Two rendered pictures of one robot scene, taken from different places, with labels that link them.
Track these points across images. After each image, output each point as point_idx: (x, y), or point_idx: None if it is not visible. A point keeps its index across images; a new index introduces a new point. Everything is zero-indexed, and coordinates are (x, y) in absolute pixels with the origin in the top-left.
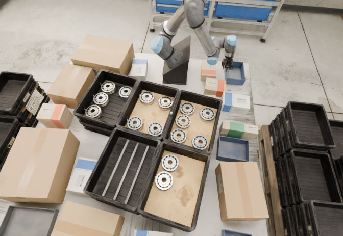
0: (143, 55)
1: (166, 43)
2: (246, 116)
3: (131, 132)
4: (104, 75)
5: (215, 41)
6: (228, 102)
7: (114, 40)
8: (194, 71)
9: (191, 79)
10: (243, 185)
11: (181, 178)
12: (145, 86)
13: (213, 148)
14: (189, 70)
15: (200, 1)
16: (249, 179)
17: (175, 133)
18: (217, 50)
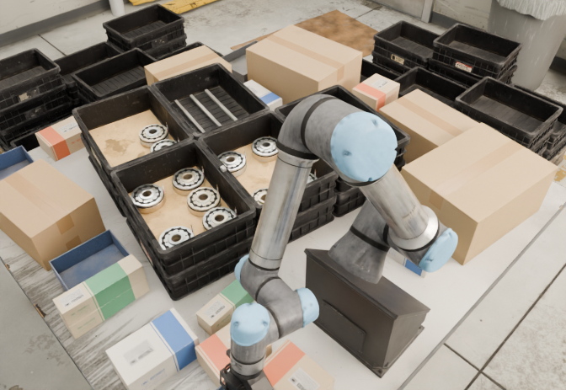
0: (472, 291)
1: (376, 211)
2: (109, 366)
3: (242, 118)
4: (403, 148)
5: (287, 292)
6: (165, 323)
7: (508, 197)
8: (328, 365)
9: (309, 335)
10: (37, 196)
11: (135, 155)
12: (325, 186)
13: (133, 253)
14: (344, 355)
15: (303, 109)
16: (31, 209)
17: (194, 175)
18: (258, 278)
